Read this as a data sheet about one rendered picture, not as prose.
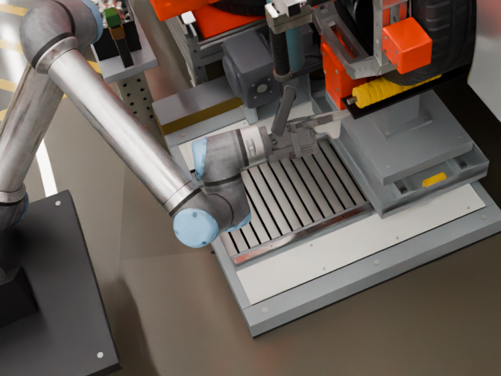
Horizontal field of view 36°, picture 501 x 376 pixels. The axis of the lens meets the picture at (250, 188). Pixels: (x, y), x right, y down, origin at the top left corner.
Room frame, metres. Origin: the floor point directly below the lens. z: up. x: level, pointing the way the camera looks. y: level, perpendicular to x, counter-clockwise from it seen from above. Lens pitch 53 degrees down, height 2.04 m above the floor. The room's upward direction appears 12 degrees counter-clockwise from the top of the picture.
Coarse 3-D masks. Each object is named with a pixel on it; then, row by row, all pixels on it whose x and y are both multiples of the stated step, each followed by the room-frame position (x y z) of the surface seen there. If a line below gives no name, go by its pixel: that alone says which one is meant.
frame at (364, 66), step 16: (384, 0) 1.23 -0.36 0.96; (400, 0) 1.24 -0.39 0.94; (320, 16) 1.59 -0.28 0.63; (336, 16) 1.59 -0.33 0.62; (384, 16) 1.23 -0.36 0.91; (400, 16) 1.24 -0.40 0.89; (320, 32) 1.57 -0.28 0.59; (336, 48) 1.47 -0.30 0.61; (352, 48) 1.47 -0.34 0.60; (352, 64) 1.38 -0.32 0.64; (368, 64) 1.29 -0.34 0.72; (384, 64) 1.23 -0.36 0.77
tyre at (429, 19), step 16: (336, 0) 1.66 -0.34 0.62; (416, 0) 1.25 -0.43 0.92; (432, 0) 1.21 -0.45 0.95; (448, 0) 1.21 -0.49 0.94; (464, 0) 1.22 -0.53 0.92; (416, 16) 1.25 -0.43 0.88; (432, 16) 1.20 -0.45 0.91; (448, 16) 1.20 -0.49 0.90; (464, 16) 1.21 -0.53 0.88; (352, 32) 1.56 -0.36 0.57; (432, 32) 1.20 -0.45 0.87; (448, 32) 1.20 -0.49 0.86; (464, 32) 1.22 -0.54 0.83; (368, 48) 1.47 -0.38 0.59; (432, 48) 1.20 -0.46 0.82; (448, 48) 1.21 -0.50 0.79; (464, 48) 1.22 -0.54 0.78; (432, 64) 1.21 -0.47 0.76; (448, 64) 1.23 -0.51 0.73; (464, 64) 1.28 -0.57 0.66; (400, 80) 1.30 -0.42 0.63; (416, 80) 1.24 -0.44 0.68
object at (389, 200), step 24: (312, 96) 1.74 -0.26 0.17; (336, 144) 1.56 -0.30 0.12; (360, 168) 1.42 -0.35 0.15; (432, 168) 1.36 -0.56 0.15; (456, 168) 1.33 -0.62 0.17; (480, 168) 1.33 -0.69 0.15; (384, 192) 1.31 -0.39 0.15; (408, 192) 1.28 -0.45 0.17; (432, 192) 1.29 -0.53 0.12; (384, 216) 1.26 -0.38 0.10
